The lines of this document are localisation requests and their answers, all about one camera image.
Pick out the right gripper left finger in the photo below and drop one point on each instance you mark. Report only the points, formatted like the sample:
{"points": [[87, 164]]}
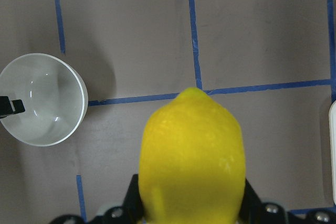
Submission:
{"points": [[132, 205]]}

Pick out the white bowl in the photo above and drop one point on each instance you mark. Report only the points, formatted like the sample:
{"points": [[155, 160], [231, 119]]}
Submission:
{"points": [[54, 96]]}

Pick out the yellow lemon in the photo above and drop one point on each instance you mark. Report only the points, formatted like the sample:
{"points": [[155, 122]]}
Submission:
{"points": [[192, 162]]}

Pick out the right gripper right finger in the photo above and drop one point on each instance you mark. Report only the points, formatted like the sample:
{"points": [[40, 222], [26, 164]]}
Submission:
{"points": [[250, 209]]}

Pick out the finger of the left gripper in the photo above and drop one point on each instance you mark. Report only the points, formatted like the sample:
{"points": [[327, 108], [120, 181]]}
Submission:
{"points": [[10, 107]]}

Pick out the white rectangular tray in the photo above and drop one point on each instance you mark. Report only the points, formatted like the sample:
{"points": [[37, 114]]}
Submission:
{"points": [[332, 145]]}

